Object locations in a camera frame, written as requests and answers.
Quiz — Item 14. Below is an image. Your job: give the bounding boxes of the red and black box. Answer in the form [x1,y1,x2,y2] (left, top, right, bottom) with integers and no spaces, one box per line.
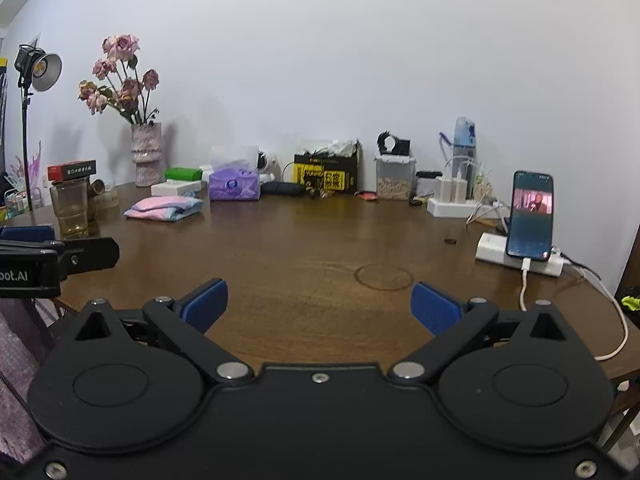
[47,159,97,184]

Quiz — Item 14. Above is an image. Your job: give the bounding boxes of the green printed packet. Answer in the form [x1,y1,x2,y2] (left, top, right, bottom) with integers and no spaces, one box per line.
[472,169,494,201]

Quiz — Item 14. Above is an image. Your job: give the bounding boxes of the black and yellow cardboard box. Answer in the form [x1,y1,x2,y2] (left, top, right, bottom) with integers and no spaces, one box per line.
[293,139,362,195]

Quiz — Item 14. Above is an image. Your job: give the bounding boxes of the white power bank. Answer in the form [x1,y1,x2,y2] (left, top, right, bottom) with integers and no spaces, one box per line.
[474,231,565,278]

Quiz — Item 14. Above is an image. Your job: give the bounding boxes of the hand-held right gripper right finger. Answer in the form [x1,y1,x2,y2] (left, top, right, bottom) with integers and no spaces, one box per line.
[390,282,569,384]

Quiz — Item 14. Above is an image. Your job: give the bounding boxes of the studio lamp on stand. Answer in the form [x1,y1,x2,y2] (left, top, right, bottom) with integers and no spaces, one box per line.
[13,34,64,214]

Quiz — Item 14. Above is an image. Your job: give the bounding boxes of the clear tape roll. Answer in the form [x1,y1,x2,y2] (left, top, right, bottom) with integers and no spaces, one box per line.
[94,189,121,214]

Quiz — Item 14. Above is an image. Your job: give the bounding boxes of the pink speckled vase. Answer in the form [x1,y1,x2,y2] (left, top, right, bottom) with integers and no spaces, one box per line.
[131,122,163,188]

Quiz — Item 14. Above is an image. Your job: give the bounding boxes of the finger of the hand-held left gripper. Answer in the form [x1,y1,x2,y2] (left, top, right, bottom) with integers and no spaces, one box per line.
[0,225,67,252]
[54,237,121,278]

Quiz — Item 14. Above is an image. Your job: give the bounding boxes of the white flat box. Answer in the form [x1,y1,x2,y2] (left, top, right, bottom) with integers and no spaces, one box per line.
[150,179,201,198]

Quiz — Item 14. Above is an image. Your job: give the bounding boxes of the black watch on stand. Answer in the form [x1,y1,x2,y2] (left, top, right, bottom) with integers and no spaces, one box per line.
[377,131,411,156]

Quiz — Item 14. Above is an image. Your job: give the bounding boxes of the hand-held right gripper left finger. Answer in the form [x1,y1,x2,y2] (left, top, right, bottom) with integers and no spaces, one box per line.
[74,277,253,384]

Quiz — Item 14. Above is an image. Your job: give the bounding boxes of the green box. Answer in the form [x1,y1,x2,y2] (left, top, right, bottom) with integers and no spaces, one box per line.
[163,166,204,182]

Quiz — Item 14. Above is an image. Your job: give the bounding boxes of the dried pink roses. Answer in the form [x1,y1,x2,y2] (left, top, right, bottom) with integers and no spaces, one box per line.
[77,34,161,127]

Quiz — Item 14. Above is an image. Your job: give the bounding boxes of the pink and blue garment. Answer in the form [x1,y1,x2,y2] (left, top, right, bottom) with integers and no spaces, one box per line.
[123,195,205,222]

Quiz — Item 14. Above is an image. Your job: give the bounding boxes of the white phone charging cable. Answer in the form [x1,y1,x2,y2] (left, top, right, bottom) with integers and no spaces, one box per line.
[519,258,629,362]

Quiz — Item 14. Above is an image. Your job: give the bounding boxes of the purple tissue pack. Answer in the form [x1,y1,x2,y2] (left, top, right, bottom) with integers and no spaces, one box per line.
[208,145,261,202]

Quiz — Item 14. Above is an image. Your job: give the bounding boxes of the glass jar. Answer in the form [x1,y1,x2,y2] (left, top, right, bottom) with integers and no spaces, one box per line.
[49,179,90,240]

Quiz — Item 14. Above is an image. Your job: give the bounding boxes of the white round camera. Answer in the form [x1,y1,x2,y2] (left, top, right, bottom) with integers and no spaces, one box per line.
[257,148,279,181]

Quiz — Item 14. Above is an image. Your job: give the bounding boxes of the clear food container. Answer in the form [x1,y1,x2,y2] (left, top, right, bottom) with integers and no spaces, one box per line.
[373,152,417,201]

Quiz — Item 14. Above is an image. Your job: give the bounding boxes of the smartphone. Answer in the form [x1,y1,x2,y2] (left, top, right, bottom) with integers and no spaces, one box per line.
[505,170,555,261]

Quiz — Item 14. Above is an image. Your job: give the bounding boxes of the person's purple knit clothing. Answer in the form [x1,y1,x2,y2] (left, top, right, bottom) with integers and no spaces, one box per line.
[0,299,57,463]

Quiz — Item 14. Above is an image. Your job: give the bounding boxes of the white tin with black band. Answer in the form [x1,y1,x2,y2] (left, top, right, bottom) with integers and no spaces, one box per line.
[414,170,444,196]

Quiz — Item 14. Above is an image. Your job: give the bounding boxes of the blue water bottle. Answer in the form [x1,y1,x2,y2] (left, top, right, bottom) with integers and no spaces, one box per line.
[438,117,477,182]

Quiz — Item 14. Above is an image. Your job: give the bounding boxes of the dark blue pouch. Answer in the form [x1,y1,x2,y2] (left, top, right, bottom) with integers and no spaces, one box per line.
[259,181,306,196]

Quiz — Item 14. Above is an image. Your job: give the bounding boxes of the pink feathery ornament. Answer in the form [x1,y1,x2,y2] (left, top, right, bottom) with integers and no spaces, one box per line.
[9,139,44,187]

